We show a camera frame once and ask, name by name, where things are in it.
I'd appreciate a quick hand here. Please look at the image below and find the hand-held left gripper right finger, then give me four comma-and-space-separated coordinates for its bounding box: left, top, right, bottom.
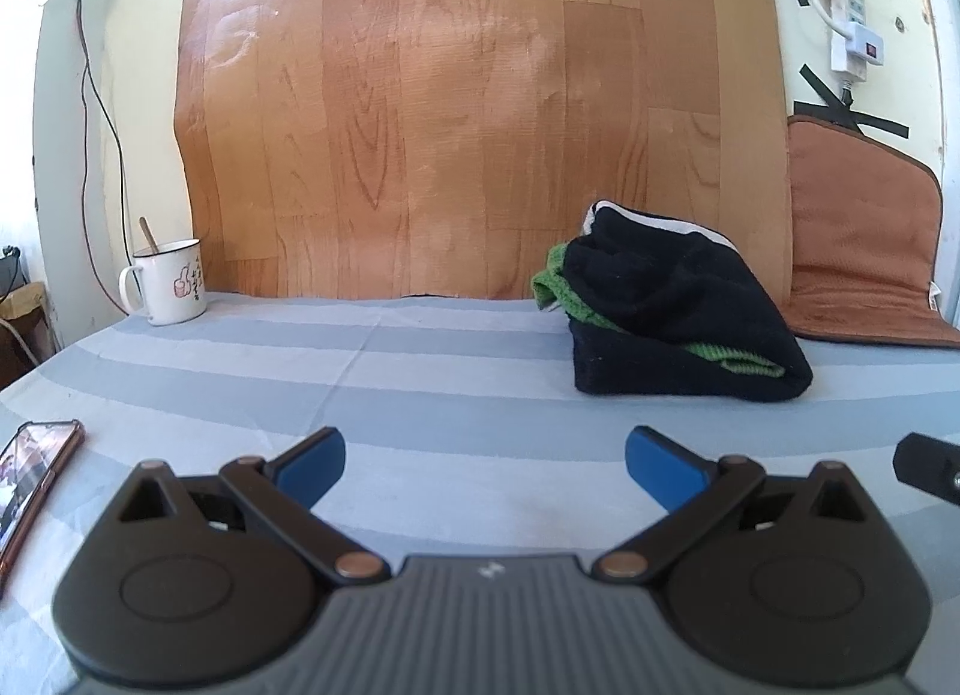
591, 425, 865, 585

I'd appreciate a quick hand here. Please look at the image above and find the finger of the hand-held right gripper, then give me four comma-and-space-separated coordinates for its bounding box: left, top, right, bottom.
895, 432, 960, 517

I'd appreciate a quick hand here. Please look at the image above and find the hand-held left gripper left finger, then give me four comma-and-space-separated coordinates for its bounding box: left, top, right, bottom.
116, 425, 392, 585

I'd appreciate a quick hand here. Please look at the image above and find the navy green white sweater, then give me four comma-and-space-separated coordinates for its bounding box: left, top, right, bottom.
531, 198, 815, 403

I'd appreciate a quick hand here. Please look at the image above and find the white enamel mug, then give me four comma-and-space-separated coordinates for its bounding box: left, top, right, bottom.
118, 239, 209, 327

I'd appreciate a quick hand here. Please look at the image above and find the brown cushion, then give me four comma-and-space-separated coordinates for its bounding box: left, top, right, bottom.
784, 113, 960, 351

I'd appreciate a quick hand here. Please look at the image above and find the smartphone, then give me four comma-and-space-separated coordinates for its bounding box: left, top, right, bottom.
0, 419, 86, 577

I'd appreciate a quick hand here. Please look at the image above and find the brown paper bag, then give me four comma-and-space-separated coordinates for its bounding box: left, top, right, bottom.
0, 280, 55, 390

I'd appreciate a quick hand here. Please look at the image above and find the wood-pattern board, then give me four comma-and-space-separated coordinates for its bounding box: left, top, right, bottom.
174, 0, 794, 302

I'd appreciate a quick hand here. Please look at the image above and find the white switch adapter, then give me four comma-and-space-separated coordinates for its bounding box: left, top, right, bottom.
828, 22, 887, 85

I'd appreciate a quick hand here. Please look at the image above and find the thin dark cable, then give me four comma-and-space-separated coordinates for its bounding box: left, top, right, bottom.
71, 0, 130, 315

